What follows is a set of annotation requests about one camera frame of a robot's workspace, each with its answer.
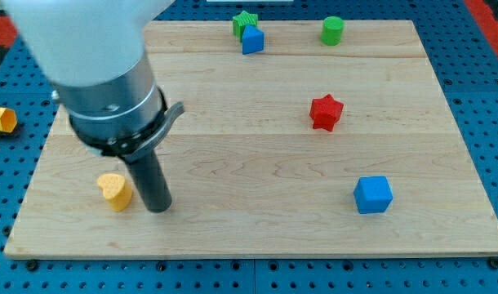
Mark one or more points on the green cylinder block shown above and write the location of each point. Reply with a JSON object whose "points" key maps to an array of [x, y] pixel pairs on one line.
{"points": [[332, 30]]}

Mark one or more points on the wooden board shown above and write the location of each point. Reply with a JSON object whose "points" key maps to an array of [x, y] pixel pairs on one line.
{"points": [[249, 176]]}

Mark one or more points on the yellow hexagon block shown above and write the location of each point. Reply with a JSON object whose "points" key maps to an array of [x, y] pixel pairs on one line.
{"points": [[8, 120]]}

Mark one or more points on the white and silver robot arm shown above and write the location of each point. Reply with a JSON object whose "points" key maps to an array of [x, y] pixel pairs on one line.
{"points": [[93, 54]]}

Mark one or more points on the black cylindrical pointer tool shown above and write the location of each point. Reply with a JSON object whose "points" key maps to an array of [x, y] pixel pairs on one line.
{"points": [[150, 182]]}

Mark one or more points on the yellow heart block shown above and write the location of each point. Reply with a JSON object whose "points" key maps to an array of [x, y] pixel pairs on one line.
{"points": [[116, 190]]}

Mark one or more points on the green star block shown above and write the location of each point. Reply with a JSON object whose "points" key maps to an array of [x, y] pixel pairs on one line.
{"points": [[241, 20]]}

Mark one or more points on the red star block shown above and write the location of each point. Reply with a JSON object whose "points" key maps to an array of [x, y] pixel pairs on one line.
{"points": [[325, 112]]}

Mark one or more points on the blue triangle block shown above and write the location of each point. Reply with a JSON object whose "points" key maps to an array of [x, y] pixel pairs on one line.
{"points": [[253, 40]]}

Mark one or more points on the blue cube block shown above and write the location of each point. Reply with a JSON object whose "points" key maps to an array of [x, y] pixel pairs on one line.
{"points": [[373, 194]]}

